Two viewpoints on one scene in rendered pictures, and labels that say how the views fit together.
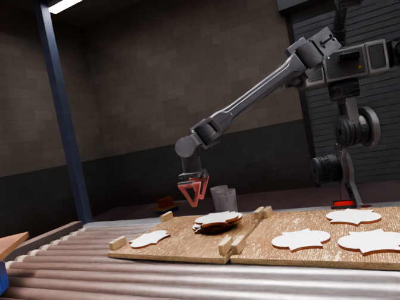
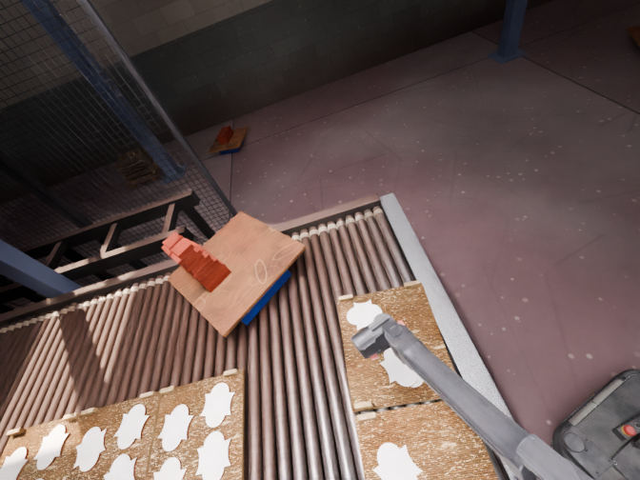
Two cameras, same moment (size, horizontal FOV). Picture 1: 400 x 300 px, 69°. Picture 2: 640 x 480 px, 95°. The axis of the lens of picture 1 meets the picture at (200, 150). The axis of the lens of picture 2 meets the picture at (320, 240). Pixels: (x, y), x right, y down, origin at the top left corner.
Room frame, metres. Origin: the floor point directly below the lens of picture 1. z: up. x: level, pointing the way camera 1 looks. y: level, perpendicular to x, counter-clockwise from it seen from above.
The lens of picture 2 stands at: (0.74, -0.26, 2.02)
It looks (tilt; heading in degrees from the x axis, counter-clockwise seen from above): 48 degrees down; 72
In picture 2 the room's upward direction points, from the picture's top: 23 degrees counter-clockwise
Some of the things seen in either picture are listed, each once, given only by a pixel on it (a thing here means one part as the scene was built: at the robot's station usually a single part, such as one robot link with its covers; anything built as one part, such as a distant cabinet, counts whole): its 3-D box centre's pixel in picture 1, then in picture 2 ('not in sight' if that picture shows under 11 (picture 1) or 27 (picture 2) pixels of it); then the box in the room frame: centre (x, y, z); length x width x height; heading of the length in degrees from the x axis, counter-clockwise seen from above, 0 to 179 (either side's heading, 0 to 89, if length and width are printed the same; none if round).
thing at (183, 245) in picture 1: (191, 234); (390, 341); (0.95, 0.08, 0.93); 0.41 x 0.35 x 0.02; 60
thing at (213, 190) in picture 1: (220, 197); not in sight; (4.96, -0.19, 0.19); 0.30 x 0.30 x 0.37
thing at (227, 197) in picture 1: (227, 202); not in sight; (4.54, -0.27, 0.19); 0.30 x 0.30 x 0.37
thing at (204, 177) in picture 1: (198, 186); not in sight; (0.95, 0.03, 1.08); 0.07 x 0.07 x 0.09; 76
